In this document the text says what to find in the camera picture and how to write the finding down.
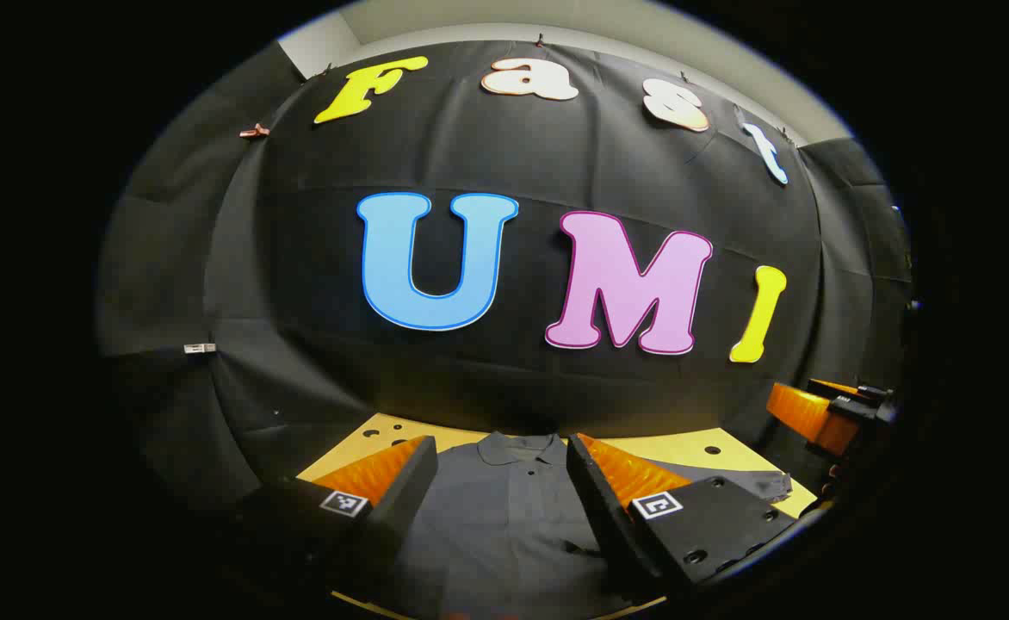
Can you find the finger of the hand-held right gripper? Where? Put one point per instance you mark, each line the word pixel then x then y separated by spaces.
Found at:
pixel 801 413

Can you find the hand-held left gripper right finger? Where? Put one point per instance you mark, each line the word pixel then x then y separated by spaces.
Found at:
pixel 595 508

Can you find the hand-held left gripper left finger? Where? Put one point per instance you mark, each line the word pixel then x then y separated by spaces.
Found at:
pixel 405 499

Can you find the grey polo shirt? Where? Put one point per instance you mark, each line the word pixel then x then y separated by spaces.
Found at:
pixel 504 525

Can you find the small white clip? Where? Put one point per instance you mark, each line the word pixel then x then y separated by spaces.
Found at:
pixel 199 348

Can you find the black backdrop cloth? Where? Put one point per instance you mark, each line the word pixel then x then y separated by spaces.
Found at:
pixel 487 155

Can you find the small red clip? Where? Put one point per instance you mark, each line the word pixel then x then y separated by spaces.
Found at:
pixel 256 131

